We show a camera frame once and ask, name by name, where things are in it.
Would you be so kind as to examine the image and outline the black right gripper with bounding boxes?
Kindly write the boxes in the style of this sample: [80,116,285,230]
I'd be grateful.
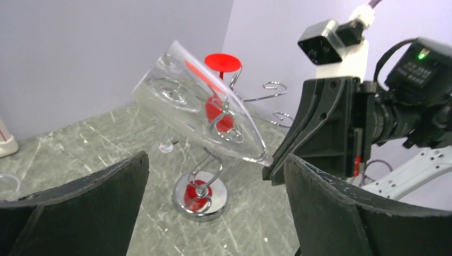
[262,77,424,186]

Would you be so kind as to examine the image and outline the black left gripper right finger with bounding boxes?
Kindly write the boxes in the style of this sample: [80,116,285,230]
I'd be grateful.
[284,154,451,255]

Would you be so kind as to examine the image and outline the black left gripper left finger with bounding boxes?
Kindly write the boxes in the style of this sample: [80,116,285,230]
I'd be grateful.
[1,151,149,255]

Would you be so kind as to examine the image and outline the clear wine glass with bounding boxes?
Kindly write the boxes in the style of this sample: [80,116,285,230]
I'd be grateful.
[132,41,273,166]
[1,174,21,193]
[149,77,201,154]

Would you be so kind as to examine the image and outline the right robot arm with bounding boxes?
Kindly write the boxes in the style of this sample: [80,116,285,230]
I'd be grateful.
[262,37,451,186]

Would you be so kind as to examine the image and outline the red plastic wine glass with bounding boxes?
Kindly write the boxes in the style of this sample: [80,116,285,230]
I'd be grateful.
[204,53,242,133]

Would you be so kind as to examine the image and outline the chrome wine glass rack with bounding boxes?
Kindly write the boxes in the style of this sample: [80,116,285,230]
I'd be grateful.
[172,65,294,222]

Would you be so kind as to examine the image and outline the white PVC pipe frame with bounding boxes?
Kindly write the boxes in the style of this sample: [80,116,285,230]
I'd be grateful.
[0,119,19,157]

